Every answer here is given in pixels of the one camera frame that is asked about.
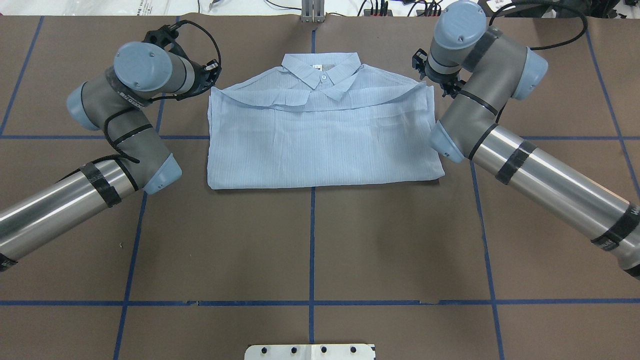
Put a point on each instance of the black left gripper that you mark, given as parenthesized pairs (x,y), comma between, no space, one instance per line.
(201,83)

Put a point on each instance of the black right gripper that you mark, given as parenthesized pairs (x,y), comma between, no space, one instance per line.
(446,86)

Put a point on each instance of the light blue button-up shirt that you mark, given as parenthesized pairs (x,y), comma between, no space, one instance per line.
(321,120)

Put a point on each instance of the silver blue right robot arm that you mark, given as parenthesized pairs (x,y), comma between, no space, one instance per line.
(513,92)

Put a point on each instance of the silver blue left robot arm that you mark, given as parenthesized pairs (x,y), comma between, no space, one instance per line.
(112,105)

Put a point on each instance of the black power strip with plugs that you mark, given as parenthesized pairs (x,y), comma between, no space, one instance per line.
(401,8)

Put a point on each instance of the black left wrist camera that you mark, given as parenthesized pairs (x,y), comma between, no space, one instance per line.
(163,37)

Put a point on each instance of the grey aluminium frame post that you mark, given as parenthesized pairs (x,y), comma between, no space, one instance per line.
(313,11)

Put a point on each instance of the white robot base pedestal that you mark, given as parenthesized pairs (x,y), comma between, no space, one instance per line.
(327,351)

